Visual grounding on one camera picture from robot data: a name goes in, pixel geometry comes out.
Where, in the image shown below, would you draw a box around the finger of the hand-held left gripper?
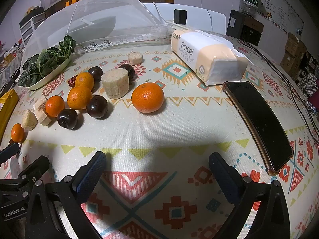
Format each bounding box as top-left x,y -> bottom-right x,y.
17,156 -> 50,183
0,143 -> 20,163

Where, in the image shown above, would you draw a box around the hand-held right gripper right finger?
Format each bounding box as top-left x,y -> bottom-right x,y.
209,152 -> 291,239

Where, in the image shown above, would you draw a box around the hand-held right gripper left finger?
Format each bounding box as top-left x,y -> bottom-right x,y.
25,151 -> 107,239

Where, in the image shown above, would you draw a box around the yellow-edged white tray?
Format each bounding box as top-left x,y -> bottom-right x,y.
0,89 -> 19,140

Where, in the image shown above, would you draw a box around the dark purple plum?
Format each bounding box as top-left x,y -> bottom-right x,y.
88,66 -> 103,83
57,109 -> 79,130
86,95 -> 109,119
119,63 -> 135,81

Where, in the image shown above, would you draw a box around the black smartphone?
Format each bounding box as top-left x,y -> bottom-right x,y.
223,81 -> 294,176

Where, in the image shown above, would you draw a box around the patterned tablecloth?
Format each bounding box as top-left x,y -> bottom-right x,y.
0,33 -> 319,239

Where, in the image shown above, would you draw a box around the pale green oval plate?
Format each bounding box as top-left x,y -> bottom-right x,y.
25,52 -> 74,91

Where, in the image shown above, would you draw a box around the large mandarin orange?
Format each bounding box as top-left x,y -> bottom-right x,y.
131,82 -> 165,113

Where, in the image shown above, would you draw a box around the spinach leaves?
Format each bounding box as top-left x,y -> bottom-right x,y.
17,35 -> 76,87

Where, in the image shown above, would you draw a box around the checked cloth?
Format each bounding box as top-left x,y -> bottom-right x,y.
298,73 -> 318,97

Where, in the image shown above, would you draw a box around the tissue pack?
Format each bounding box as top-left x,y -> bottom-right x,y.
171,30 -> 250,85

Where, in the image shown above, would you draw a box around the grey plastic drawer unit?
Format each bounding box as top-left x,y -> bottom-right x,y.
19,12 -> 46,46

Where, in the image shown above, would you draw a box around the cardboard box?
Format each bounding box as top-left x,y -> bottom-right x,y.
285,33 -> 307,58
279,52 -> 302,78

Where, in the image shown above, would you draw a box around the black water dispenser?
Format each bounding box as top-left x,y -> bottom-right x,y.
225,9 -> 265,46

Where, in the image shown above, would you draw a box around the white chair back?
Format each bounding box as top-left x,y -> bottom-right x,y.
143,2 -> 227,34

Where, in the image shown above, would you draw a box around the black cube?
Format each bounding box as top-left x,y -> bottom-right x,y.
174,9 -> 187,25

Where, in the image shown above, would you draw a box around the white mesh food cover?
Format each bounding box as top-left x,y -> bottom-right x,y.
21,0 -> 172,63

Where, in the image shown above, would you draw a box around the whiteboard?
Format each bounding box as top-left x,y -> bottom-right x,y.
259,0 -> 305,38

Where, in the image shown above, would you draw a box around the clear water bottle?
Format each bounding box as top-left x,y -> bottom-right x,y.
239,0 -> 261,17

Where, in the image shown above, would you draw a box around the black cable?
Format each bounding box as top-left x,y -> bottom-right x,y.
237,38 -> 319,143

